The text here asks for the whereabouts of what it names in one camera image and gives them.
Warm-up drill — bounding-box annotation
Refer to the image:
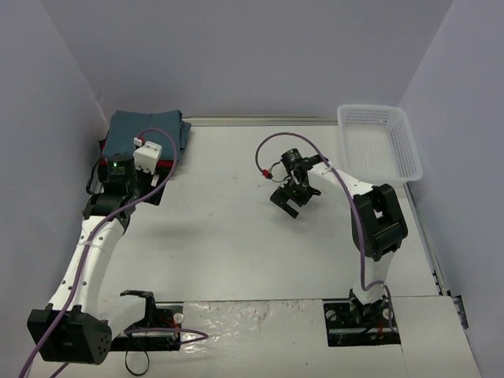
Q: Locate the white plastic basket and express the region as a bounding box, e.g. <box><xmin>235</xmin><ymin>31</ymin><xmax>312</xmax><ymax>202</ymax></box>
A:
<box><xmin>337</xmin><ymin>104</ymin><xmax>423</xmax><ymax>186</ymax></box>

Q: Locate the thin black cable loop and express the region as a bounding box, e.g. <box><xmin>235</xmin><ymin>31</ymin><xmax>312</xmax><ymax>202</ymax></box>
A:
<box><xmin>124</xmin><ymin>347</ymin><xmax>150</xmax><ymax>375</ymax></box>

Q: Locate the red folded t shirt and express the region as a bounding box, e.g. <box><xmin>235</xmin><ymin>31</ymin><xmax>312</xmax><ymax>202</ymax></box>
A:
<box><xmin>98</xmin><ymin>139</ymin><xmax>173</xmax><ymax>169</ymax></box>

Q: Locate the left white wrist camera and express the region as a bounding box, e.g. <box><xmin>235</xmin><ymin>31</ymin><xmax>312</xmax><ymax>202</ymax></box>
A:
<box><xmin>133</xmin><ymin>137</ymin><xmax>162</xmax><ymax>175</ymax></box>

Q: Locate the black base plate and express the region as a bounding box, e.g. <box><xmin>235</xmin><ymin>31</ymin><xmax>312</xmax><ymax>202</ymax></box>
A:
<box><xmin>323</xmin><ymin>298</ymin><xmax>401</xmax><ymax>347</ymax></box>
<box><xmin>107</xmin><ymin>290</ymin><xmax>183</xmax><ymax>352</ymax></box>

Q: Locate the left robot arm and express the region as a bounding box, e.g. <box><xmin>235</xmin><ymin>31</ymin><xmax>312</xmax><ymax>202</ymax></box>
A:
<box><xmin>27</xmin><ymin>148</ymin><xmax>165</xmax><ymax>365</ymax></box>

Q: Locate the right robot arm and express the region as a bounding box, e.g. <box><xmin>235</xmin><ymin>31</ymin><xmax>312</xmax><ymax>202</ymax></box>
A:
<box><xmin>270</xmin><ymin>149</ymin><xmax>408</xmax><ymax>325</ymax></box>

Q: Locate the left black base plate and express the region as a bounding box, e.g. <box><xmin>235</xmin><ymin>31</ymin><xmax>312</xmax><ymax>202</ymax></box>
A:
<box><xmin>107</xmin><ymin>290</ymin><xmax>183</xmax><ymax>352</ymax></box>

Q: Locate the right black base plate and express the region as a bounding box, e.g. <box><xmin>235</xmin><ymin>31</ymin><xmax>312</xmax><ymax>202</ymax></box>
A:
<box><xmin>323</xmin><ymin>298</ymin><xmax>401</xmax><ymax>347</ymax></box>

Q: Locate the blue t shirt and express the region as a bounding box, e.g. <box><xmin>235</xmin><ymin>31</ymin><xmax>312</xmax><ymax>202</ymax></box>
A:
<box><xmin>102</xmin><ymin>110</ymin><xmax>191</xmax><ymax>161</ymax></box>

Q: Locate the black folded t shirt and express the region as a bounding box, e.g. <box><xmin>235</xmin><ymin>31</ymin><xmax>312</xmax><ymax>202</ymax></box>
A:
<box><xmin>96</xmin><ymin>137</ymin><xmax>176</xmax><ymax>183</ymax></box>

